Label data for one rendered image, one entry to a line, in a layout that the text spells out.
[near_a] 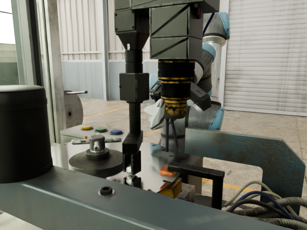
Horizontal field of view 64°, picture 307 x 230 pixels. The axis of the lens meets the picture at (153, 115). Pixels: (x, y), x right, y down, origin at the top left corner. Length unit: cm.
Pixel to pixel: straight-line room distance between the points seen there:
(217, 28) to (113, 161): 81
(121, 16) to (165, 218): 35
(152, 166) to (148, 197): 29
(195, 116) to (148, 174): 59
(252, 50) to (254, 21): 64
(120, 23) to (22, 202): 31
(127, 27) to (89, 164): 25
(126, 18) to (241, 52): 592
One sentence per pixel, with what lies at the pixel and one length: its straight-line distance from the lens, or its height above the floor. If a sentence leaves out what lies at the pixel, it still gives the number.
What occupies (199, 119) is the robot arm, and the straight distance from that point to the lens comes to 101.
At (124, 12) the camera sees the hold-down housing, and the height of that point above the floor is 123.
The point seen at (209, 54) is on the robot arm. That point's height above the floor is 117.
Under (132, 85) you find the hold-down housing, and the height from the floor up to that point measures 111.
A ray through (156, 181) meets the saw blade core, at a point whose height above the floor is 95.
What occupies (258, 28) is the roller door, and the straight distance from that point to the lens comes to 632.
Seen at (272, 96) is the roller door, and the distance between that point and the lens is 629.
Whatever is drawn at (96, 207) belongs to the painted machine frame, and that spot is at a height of 104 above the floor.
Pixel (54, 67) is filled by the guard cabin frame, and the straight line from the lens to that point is 100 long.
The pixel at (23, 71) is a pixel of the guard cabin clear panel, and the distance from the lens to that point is 95.
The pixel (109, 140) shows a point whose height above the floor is 100.
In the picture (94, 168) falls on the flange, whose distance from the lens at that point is 47.
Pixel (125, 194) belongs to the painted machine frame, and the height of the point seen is 105.
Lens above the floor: 114
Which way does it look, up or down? 12 degrees down
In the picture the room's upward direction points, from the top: straight up
